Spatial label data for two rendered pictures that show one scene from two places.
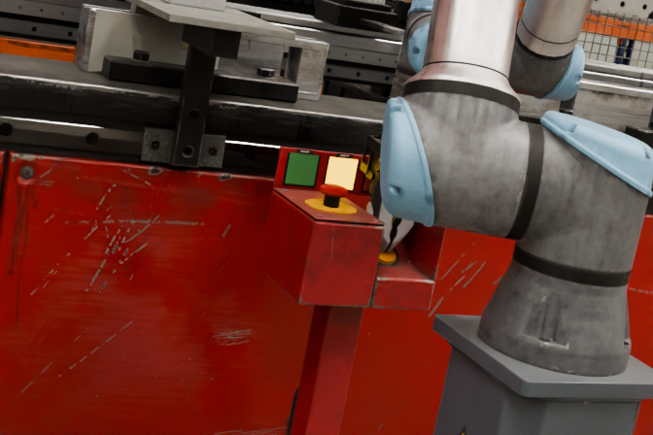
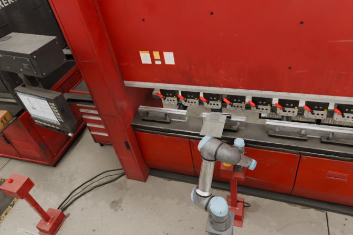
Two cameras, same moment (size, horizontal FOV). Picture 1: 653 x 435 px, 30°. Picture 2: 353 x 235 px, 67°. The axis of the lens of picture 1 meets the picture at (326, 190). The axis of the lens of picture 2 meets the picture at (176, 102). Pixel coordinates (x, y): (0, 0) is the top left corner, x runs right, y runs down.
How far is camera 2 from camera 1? 1.78 m
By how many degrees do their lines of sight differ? 52
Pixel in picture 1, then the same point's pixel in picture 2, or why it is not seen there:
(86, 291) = not seen: hidden behind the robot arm
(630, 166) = (216, 214)
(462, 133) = (197, 199)
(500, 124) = (203, 199)
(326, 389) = (232, 183)
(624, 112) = (320, 133)
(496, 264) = (280, 160)
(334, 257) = (224, 173)
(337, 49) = not seen: hidden behind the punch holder
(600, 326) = (217, 226)
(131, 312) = not seen: hidden behind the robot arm
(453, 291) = (270, 163)
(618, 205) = (216, 216)
